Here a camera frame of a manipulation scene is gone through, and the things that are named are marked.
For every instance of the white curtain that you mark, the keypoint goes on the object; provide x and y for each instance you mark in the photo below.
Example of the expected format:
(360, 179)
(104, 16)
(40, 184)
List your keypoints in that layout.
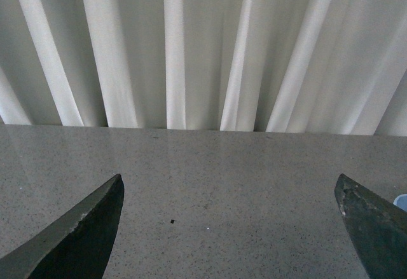
(320, 66)

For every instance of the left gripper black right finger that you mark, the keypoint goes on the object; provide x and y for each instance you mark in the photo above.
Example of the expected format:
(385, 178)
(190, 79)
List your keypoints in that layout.
(376, 227)

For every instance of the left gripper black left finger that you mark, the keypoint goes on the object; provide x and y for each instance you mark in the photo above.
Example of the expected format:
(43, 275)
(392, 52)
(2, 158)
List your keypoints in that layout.
(77, 245)

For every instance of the blue plastic cup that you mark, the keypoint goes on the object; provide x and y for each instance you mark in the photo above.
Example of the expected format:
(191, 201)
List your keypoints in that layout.
(401, 202)

